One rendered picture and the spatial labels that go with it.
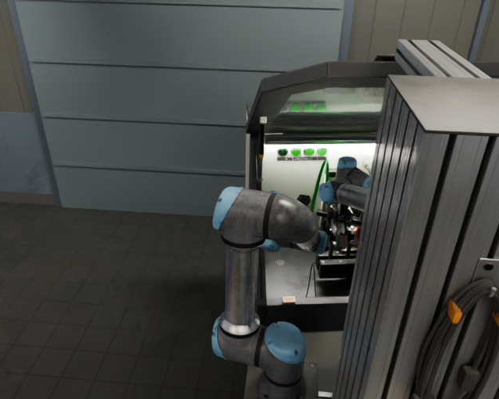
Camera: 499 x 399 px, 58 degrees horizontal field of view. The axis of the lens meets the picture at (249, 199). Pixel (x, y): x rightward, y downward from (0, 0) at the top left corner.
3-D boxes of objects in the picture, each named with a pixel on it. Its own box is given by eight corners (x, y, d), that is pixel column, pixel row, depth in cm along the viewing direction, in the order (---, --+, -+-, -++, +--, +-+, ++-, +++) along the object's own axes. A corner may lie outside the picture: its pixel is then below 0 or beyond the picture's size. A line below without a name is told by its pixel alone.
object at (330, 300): (265, 333, 187) (267, 305, 179) (264, 325, 191) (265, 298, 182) (409, 328, 191) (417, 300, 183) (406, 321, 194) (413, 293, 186)
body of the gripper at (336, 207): (333, 226, 179) (336, 200, 173) (328, 214, 187) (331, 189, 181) (352, 226, 180) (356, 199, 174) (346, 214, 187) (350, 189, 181)
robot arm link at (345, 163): (347, 165, 165) (333, 157, 172) (343, 191, 171) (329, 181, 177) (363, 161, 168) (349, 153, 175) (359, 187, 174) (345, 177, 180)
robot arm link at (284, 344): (299, 389, 124) (303, 356, 117) (253, 377, 127) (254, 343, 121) (307, 356, 134) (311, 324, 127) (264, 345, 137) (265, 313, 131)
